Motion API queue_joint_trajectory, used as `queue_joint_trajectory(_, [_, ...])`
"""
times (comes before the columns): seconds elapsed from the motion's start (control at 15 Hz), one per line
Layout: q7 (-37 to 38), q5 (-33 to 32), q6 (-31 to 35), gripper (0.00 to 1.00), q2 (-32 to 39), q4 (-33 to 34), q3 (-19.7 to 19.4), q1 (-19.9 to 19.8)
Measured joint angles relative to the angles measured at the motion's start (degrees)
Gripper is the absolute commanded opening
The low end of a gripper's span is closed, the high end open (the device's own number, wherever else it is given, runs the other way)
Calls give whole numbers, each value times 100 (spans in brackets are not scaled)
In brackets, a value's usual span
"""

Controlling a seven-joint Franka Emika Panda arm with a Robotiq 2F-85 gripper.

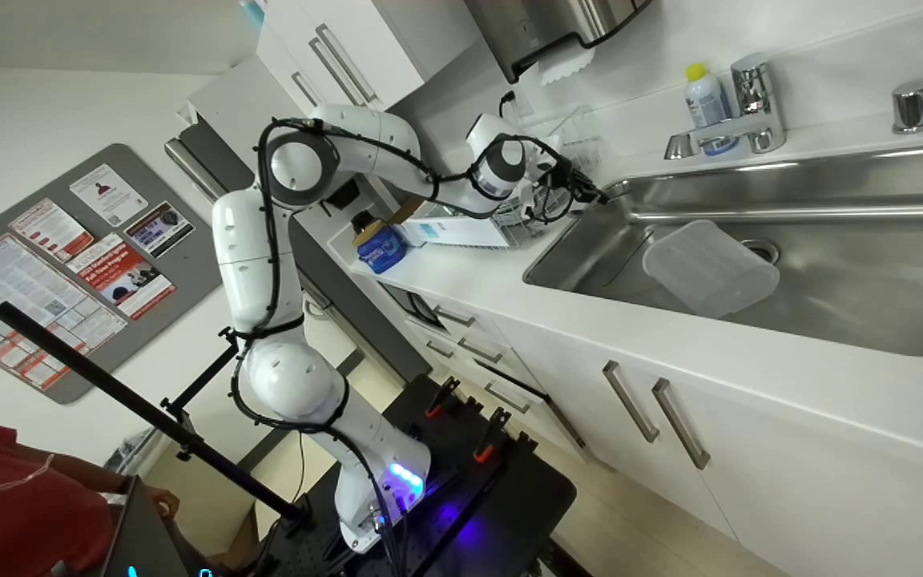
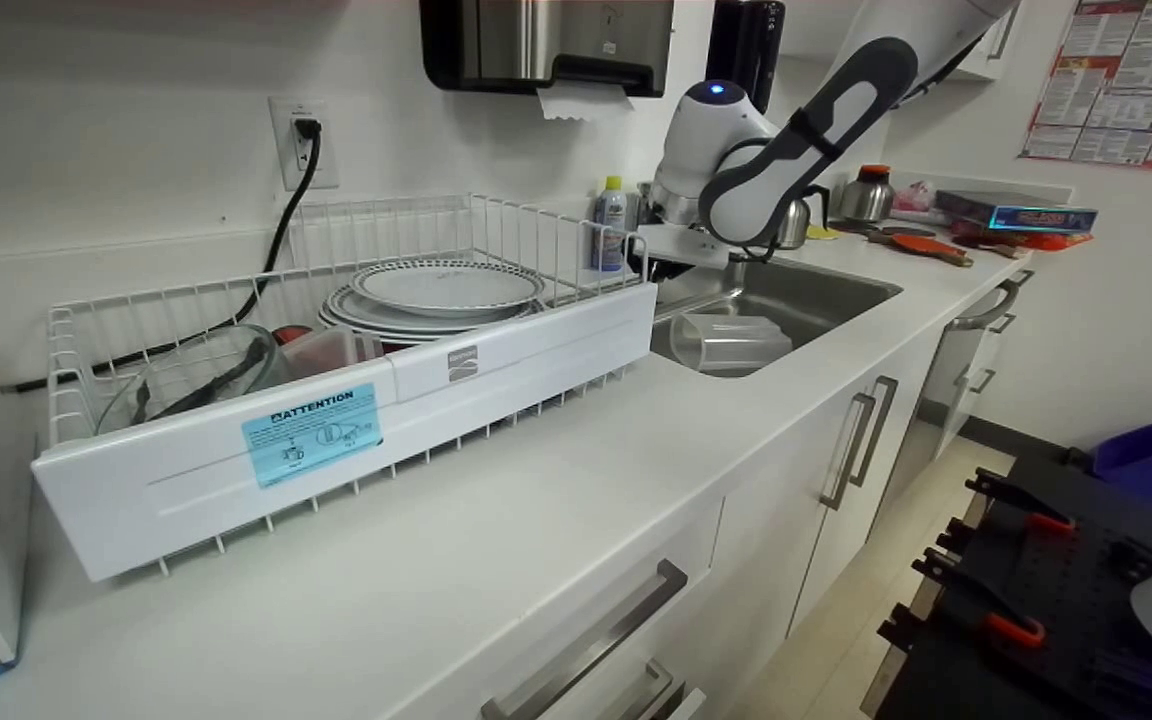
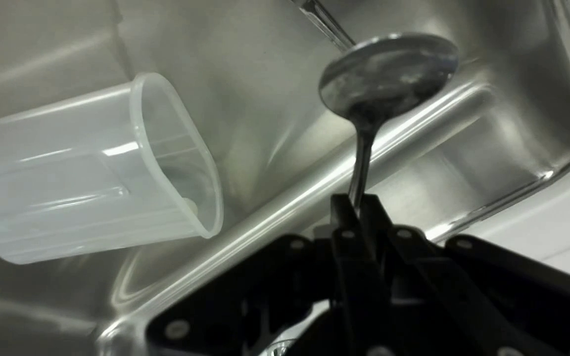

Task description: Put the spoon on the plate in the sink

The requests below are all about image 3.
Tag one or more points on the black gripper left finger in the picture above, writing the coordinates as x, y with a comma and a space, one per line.
297, 289

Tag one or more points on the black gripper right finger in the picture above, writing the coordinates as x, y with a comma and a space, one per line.
469, 297

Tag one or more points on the metal spoon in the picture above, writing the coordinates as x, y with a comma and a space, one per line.
390, 75

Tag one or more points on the stainless steel sink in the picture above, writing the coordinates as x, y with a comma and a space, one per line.
265, 99

